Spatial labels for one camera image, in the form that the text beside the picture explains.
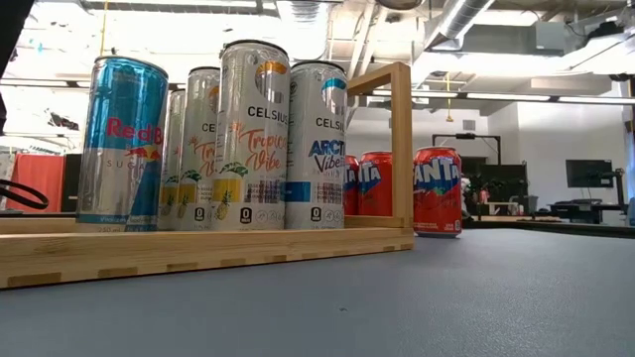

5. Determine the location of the black office desk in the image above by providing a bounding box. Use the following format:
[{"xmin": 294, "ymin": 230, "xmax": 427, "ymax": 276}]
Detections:
[{"xmin": 548, "ymin": 200, "xmax": 627, "ymax": 224}]

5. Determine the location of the orange partition panel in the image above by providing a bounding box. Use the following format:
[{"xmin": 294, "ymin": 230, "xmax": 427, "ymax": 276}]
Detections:
[{"xmin": 5, "ymin": 153, "xmax": 66, "ymax": 214}]

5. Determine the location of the black cabinet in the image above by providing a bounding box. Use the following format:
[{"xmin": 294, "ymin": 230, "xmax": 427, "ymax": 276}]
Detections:
[{"xmin": 473, "ymin": 163, "xmax": 530, "ymax": 215}]

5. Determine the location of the black partition panel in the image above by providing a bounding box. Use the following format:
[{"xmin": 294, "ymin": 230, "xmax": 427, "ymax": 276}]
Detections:
[{"xmin": 60, "ymin": 153, "xmax": 83, "ymax": 213}]

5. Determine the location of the wooden slatted shelf rack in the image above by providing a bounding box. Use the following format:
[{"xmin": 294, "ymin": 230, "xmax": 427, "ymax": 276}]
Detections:
[{"xmin": 0, "ymin": 61, "xmax": 416, "ymax": 292}]

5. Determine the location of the red Fanta can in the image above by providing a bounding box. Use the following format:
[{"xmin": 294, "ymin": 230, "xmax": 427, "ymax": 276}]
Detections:
[
  {"xmin": 356, "ymin": 151, "xmax": 394, "ymax": 218},
  {"xmin": 343, "ymin": 155, "xmax": 360, "ymax": 217},
  {"xmin": 412, "ymin": 146, "xmax": 464, "ymax": 239}
]

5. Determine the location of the yellow cable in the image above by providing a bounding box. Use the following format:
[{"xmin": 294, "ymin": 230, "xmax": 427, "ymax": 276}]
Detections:
[{"xmin": 97, "ymin": 0, "xmax": 110, "ymax": 57}]

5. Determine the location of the yellow hanging cord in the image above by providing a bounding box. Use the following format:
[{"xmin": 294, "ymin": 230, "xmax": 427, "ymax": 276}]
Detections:
[{"xmin": 444, "ymin": 71, "xmax": 454, "ymax": 123}]

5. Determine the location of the white Celsius Tropical Vibe can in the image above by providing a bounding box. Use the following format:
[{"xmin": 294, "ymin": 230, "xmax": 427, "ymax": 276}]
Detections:
[
  {"xmin": 157, "ymin": 88, "xmax": 188, "ymax": 232},
  {"xmin": 177, "ymin": 66, "xmax": 222, "ymax": 232},
  {"xmin": 211, "ymin": 39, "xmax": 293, "ymax": 232}
]

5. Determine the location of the black cable loop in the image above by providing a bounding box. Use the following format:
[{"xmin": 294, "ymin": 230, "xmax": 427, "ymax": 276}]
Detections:
[{"xmin": 0, "ymin": 178, "xmax": 51, "ymax": 211}]

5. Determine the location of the blue panel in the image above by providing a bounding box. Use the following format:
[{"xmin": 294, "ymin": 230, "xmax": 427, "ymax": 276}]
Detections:
[{"xmin": 625, "ymin": 129, "xmax": 635, "ymax": 227}]

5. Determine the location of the black computer monitor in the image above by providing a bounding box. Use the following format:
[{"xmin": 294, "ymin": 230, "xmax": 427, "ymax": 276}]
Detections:
[{"xmin": 565, "ymin": 158, "xmax": 615, "ymax": 189}]

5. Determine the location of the silver ventilation duct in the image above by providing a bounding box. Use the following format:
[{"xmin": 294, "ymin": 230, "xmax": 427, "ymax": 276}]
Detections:
[{"xmin": 400, "ymin": 0, "xmax": 497, "ymax": 90}]

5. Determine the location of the white Celsius Arctic Vibe can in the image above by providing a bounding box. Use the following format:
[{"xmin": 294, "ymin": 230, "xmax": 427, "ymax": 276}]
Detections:
[{"xmin": 284, "ymin": 59, "xmax": 349, "ymax": 231}]

